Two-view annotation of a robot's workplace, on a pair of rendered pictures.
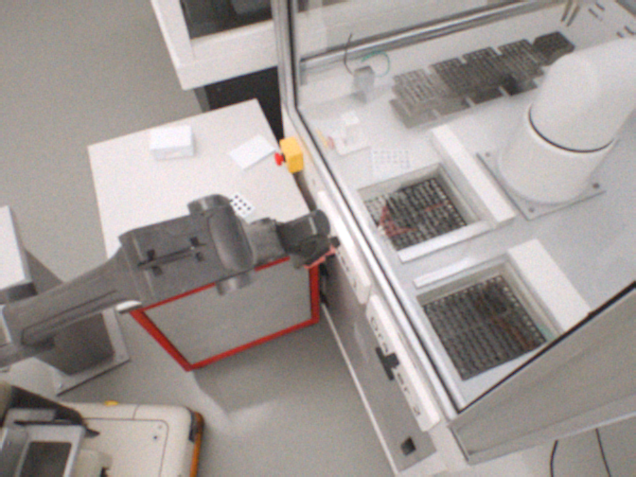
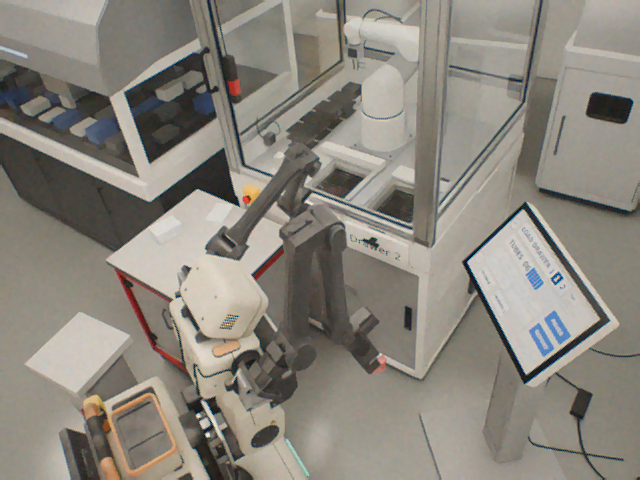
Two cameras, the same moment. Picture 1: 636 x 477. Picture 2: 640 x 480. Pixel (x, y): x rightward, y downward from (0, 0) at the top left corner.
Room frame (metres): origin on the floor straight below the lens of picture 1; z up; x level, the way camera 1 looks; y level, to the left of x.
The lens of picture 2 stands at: (-1.03, 0.81, 2.42)
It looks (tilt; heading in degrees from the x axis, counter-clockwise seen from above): 43 degrees down; 331
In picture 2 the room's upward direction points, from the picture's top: 7 degrees counter-clockwise
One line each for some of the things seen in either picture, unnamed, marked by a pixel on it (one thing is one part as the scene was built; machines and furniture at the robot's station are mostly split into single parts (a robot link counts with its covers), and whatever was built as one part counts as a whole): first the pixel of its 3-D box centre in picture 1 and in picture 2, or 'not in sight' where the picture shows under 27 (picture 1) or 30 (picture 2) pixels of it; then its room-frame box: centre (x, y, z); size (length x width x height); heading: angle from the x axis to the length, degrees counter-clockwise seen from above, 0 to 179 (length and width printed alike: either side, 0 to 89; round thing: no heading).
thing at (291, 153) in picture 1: (291, 155); (251, 195); (0.88, 0.07, 0.88); 0.07 x 0.05 x 0.07; 21
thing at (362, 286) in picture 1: (342, 245); not in sight; (0.58, -0.06, 0.87); 0.29 x 0.02 x 0.11; 21
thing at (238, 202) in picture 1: (230, 215); not in sight; (0.74, 0.25, 0.78); 0.12 x 0.08 x 0.04; 132
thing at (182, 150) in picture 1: (172, 142); (166, 229); (1.02, 0.45, 0.79); 0.13 x 0.09 x 0.05; 97
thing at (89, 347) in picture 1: (37, 311); (111, 402); (0.62, 0.99, 0.38); 0.30 x 0.30 x 0.76; 27
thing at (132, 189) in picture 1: (220, 250); (218, 301); (0.85, 0.36, 0.38); 0.62 x 0.58 x 0.76; 21
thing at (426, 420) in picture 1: (398, 361); (375, 242); (0.28, -0.17, 0.87); 0.29 x 0.02 x 0.11; 21
